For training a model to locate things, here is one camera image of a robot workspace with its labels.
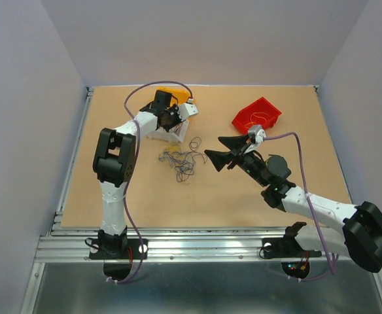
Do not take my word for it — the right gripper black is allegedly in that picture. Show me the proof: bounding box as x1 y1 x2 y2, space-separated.
205 133 269 187

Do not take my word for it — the yellow thin wire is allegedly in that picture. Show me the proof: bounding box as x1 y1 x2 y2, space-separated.
245 113 269 128

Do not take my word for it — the thin wire bundle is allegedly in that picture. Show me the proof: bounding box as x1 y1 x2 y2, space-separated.
158 143 200 184

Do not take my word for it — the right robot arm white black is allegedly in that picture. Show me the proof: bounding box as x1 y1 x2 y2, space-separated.
205 135 382 273

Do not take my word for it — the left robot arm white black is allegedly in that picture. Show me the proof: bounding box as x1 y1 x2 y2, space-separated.
90 90 182 259

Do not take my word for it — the white plastic bin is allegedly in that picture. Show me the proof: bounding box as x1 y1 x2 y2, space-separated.
147 119 189 143

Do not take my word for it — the yellow plastic bin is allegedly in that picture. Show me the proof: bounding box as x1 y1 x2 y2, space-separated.
157 86 191 107

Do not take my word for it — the red plastic bin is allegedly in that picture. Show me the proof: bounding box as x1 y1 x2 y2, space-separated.
232 97 282 135

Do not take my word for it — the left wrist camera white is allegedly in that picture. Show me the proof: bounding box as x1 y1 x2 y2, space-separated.
178 103 198 121

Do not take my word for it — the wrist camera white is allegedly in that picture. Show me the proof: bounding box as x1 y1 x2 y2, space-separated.
243 124 266 154
178 103 198 121

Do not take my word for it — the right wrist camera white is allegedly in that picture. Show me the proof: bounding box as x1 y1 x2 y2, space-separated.
243 124 266 154

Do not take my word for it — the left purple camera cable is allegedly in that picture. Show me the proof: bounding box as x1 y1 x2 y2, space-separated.
105 80 195 286

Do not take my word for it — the purple camera cable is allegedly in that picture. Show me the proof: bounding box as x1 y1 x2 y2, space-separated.
261 131 339 283
105 80 195 286

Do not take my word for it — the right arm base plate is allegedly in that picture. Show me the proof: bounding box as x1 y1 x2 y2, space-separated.
260 236 322 259

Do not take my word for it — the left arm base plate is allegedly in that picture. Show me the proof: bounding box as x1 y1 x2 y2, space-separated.
84 237 148 260

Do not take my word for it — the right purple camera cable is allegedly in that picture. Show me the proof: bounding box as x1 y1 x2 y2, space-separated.
261 131 339 283

